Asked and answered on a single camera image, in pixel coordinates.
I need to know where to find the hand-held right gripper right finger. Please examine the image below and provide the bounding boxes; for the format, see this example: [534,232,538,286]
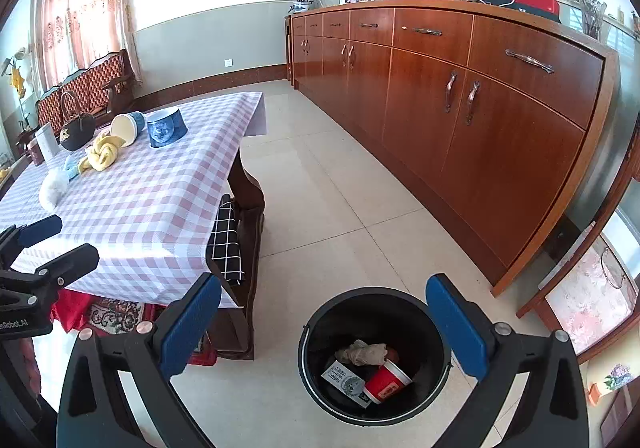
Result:
[425,273,591,448]

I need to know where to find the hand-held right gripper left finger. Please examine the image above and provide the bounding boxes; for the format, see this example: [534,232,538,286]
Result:
[56,272,222,448]

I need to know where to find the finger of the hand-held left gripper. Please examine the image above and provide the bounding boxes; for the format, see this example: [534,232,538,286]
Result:
[0,243,100,305]
[0,215,63,273]

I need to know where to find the clear plastic bag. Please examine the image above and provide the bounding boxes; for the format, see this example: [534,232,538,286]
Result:
[39,168,71,207]

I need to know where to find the red paper cup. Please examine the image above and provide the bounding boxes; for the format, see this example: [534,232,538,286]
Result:
[363,359,414,405]

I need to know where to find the beige paper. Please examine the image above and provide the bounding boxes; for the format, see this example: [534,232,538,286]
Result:
[334,339,389,369]

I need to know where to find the yellow knotted cloth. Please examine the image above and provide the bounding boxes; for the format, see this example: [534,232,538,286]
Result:
[80,130,127,173]

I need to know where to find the green and white carton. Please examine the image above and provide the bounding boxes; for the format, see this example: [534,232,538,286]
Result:
[320,362,373,410]

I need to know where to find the white and blue paper cup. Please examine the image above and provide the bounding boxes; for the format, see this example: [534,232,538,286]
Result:
[110,112,147,149]

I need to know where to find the black plastic bucket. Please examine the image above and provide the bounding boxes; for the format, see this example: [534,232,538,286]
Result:
[298,287,452,426]

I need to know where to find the blue patterned paper cup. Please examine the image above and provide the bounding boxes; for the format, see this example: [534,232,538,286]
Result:
[146,108,189,149]

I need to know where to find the person's left hand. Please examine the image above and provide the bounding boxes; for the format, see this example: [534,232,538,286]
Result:
[19,339,43,399]

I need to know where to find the red cloth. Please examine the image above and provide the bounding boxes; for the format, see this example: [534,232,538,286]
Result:
[52,290,101,336]

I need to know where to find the red patterned rug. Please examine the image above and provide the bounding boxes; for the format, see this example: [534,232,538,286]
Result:
[52,298,218,369]

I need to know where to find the black checked cushion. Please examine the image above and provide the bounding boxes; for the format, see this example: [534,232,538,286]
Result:
[206,194,246,286]

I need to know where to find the white upright box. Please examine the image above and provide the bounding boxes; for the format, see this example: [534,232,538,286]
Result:
[34,123,60,163]

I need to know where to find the pink checkered tablecloth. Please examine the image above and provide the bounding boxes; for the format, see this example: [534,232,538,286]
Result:
[0,92,264,307]

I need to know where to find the black iron teapot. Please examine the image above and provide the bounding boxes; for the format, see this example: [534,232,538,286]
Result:
[59,91,96,151]

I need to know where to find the floral framed panel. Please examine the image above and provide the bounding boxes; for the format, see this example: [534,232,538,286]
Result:
[545,234,640,356]

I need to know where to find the wooden bench with red cushions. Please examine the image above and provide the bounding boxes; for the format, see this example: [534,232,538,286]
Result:
[35,49,138,129]

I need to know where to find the coat stand with yellow cloth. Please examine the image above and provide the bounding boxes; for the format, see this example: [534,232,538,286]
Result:
[2,48,32,101]

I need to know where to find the cream floral container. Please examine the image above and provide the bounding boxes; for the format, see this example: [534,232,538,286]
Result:
[587,363,636,396]

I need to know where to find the carved wooden stand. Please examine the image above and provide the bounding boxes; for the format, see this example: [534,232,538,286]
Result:
[516,123,640,364]

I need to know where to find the long wooden sideboard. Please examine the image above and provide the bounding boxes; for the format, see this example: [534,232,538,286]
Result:
[285,0,621,299]

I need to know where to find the pink patterned curtain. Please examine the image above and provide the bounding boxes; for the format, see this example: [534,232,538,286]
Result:
[30,0,143,101]

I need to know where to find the black flat box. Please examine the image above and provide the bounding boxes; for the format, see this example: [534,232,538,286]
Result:
[490,0,563,22]

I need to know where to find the glass vase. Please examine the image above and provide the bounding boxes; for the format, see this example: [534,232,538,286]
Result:
[577,0,607,39]

